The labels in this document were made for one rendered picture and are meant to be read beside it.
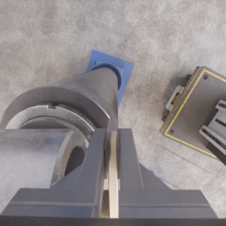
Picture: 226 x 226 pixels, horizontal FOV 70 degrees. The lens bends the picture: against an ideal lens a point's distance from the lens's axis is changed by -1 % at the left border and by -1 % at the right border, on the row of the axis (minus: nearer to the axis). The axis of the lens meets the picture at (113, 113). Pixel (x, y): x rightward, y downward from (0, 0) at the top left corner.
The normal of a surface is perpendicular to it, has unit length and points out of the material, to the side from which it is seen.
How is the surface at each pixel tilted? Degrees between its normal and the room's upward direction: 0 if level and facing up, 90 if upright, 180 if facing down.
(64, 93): 0
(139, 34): 0
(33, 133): 93
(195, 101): 0
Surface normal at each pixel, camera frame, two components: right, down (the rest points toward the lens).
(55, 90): -0.03, 0.29
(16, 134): -0.01, -0.97
